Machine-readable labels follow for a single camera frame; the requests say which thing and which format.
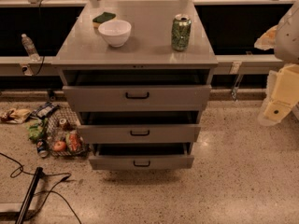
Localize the green soda can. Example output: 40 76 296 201
171 14 192 51

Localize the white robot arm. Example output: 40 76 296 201
254 1 299 126

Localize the white bowl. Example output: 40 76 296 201
98 20 132 48

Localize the small red can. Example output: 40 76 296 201
59 119 69 130

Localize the blue soda can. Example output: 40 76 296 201
36 139 49 158

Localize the top grey drawer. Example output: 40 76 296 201
63 85 211 112

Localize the grey drawer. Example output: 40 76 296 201
89 143 194 170
78 124 200 144
63 85 211 112

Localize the grey drawer cabinet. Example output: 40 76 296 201
51 0 219 172

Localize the bottom grey drawer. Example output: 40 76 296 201
89 143 194 170

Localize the green yellow sponge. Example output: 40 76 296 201
93 12 116 28

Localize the middle grey drawer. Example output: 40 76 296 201
78 124 200 144

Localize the orange snack bag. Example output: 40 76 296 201
65 131 81 152

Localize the red apple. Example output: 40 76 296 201
53 141 66 152

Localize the blue snack packet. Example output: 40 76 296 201
31 102 59 119

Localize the green chip bag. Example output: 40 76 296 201
27 119 48 143

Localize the clear plastic water bottle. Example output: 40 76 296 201
21 34 40 62

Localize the black metal bar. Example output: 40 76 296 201
15 167 43 224

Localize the yellow brown snack bag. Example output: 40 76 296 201
0 108 31 124

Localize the wire mesh basket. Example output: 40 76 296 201
47 106 88 157

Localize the black hanging cable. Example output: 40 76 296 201
33 0 51 77

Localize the black floor cable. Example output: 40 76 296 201
0 152 82 224

